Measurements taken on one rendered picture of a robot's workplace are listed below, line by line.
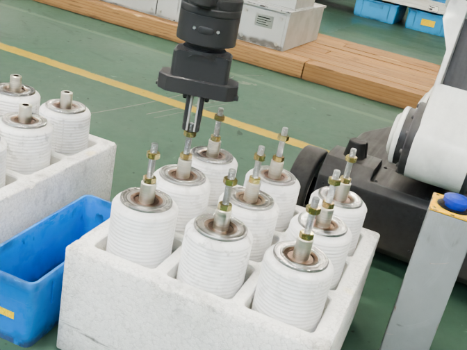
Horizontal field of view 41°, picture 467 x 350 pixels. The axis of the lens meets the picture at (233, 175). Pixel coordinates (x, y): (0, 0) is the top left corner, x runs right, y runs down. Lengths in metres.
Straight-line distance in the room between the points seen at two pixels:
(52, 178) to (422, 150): 0.65
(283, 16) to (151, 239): 2.19
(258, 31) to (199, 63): 2.11
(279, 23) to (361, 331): 2.01
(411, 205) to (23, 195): 0.75
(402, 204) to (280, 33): 1.78
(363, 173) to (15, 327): 0.75
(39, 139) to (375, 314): 0.70
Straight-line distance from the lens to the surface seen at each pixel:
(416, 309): 1.04
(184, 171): 1.00
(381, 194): 1.34
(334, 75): 2.86
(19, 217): 1.10
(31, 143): 1.13
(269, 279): 0.84
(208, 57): 0.92
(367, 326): 1.23
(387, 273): 1.42
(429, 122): 1.18
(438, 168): 1.18
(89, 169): 1.23
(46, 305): 1.01
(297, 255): 0.84
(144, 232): 0.89
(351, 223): 1.04
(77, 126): 1.22
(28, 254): 1.10
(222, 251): 0.84
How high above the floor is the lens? 0.66
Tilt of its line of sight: 23 degrees down
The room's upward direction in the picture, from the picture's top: 12 degrees clockwise
